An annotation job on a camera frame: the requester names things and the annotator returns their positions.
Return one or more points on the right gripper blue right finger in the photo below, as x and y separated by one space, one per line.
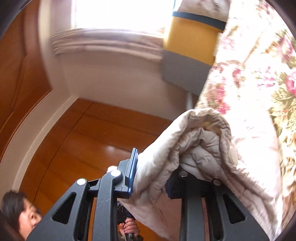
210 211

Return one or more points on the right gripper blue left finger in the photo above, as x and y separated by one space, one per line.
69 217

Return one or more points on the beige quilted down coat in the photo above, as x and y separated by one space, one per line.
208 162

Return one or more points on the person's left hand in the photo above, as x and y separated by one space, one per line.
129 226

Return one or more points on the person's head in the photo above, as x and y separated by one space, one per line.
20 213

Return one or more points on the floral bed quilt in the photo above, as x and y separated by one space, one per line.
252 84

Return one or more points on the brown wooden wardrobe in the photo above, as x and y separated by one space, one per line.
64 137

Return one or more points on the left patterned curtain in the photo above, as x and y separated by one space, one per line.
138 44

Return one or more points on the grey yellow blue headboard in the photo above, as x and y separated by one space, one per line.
189 45

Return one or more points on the bright window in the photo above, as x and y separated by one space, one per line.
141 17

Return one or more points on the white deer print pillow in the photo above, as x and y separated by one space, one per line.
216 9

